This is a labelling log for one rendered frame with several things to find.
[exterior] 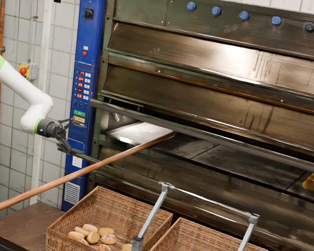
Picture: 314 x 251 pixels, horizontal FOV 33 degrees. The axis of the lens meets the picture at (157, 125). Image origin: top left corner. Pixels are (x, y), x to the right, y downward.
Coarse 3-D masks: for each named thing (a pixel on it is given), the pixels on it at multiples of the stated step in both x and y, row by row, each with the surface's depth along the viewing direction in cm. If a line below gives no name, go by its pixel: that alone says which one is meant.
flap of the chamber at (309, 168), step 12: (108, 108) 310; (144, 120) 298; (168, 120) 307; (180, 132) 287; (192, 132) 284; (216, 132) 298; (228, 144) 274; (264, 156) 265; (276, 156) 262; (300, 168) 257; (312, 168) 254
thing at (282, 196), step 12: (120, 144) 328; (132, 144) 324; (156, 156) 316; (168, 156) 312; (180, 156) 313; (192, 168) 305; (204, 168) 301; (216, 168) 302; (228, 180) 294; (240, 180) 291; (252, 180) 291; (264, 192) 285; (276, 192) 281; (288, 192) 282; (300, 204) 275; (312, 204) 272
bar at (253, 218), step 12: (84, 156) 296; (120, 168) 285; (144, 180) 277; (156, 180) 275; (180, 192) 267; (192, 192) 266; (156, 204) 268; (216, 204) 258; (252, 216) 249; (144, 228) 262; (252, 228) 248
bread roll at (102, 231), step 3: (102, 228) 329; (105, 228) 329; (108, 228) 329; (99, 231) 327; (102, 231) 327; (105, 231) 327; (108, 231) 327; (111, 231) 327; (99, 234) 327; (102, 234) 326; (105, 234) 325; (111, 234) 326
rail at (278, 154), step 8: (104, 104) 311; (112, 104) 309; (128, 112) 303; (136, 112) 300; (160, 120) 293; (184, 128) 286; (192, 128) 284; (216, 136) 277; (224, 136) 276; (240, 144) 271; (248, 144) 269; (264, 152) 265; (272, 152) 263; (296, 160) 257; (304, 160) 256
